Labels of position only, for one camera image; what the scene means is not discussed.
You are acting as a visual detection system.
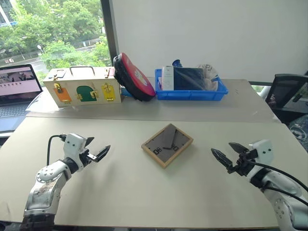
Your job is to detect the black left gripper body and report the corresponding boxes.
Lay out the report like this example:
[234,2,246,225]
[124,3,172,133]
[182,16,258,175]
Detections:
[78,148,98,170]

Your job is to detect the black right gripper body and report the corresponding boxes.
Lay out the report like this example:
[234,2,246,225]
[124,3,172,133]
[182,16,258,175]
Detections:
[227,149,258,177]

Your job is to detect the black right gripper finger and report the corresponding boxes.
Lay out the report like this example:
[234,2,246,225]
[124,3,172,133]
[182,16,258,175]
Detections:
[211,148,233,171]
[228,142,249,154]

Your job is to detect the wooden lock box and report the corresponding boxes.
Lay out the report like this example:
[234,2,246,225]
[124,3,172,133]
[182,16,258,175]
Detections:
[43,66,123,108]

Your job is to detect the square wooden framed clock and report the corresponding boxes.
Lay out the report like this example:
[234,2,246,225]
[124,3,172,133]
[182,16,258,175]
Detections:
[141,123,194,170]

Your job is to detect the small blue object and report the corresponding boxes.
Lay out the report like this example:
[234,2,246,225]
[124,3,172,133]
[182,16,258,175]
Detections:
[119,87,133,98]

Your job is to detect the dark patterned cushion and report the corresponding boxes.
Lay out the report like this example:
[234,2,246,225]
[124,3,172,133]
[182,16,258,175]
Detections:
[287,115,308,153]

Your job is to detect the blue plastic bin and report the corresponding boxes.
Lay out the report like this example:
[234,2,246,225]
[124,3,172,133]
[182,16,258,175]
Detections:
[154,68,230,102]

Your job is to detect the black office chair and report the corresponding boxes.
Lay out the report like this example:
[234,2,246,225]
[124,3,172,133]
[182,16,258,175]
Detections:
[264,73,308,124]

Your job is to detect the white plastic bag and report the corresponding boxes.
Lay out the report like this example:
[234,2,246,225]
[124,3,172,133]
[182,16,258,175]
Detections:
[196,63,221,91]

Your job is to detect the red and black round bag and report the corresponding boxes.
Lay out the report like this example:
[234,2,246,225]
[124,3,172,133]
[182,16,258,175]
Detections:
[113,52,156,103]

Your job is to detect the grey laptop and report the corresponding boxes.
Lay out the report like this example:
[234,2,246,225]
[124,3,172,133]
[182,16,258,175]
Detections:
[0,64,44,133]

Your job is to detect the dark navy pouch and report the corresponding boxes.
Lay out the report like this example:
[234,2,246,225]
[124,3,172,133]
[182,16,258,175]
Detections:
[172,66,208,91]

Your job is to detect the white and pink flat box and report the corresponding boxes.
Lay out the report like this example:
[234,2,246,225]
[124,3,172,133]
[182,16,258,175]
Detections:
[161,65,175,91]

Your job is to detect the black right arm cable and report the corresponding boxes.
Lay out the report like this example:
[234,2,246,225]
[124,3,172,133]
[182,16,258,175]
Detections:
[247,160,308,207]

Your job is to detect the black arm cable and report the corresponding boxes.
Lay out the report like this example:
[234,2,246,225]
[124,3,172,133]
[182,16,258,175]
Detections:
[247,160,308,207]
[46,134,67,167]

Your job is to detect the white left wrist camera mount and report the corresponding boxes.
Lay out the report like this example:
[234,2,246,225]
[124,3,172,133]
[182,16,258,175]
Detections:
[63,133,88,160]

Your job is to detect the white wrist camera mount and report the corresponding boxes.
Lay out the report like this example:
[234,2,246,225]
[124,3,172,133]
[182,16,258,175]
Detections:
[63,133,88,160]
[248,139,275,167]

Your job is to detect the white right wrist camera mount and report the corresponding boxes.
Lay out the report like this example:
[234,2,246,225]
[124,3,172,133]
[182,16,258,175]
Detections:
[248,139,275,167]

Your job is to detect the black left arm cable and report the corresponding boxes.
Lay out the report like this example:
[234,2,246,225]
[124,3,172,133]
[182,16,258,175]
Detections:
[46,134,67,167]

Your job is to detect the dark window post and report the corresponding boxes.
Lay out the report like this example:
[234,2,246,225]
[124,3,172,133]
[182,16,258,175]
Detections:
[100,0,119,68]

